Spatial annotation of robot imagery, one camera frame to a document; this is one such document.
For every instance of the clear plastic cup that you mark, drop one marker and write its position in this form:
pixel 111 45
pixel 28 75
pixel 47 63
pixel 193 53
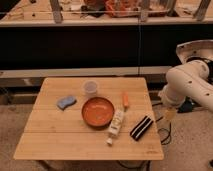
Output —
pixel 90 88

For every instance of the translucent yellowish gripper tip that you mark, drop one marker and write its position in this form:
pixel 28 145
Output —
pixel 169 114

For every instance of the orange cluttered object on shelf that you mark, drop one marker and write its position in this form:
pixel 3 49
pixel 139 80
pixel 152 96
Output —
pixel 121 8

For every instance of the blue sponge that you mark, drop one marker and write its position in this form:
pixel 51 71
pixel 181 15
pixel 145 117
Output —
pixel 66 102

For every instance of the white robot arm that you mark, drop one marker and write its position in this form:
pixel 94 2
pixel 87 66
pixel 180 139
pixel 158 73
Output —
pixel 188 80

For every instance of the orange round bowl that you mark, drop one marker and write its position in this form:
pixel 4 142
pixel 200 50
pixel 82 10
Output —
pixel 97 112

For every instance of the orange handled tool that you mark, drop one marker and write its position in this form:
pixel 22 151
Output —
pixel 125 101

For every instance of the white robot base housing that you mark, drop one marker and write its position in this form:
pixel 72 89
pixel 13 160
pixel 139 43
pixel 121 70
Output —
pixel 198 49

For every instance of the white tube bottle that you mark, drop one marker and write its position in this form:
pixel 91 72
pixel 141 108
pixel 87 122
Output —
pixel 115 126

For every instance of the wooden folding table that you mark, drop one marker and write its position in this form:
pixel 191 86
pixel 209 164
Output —
pixel 54 134

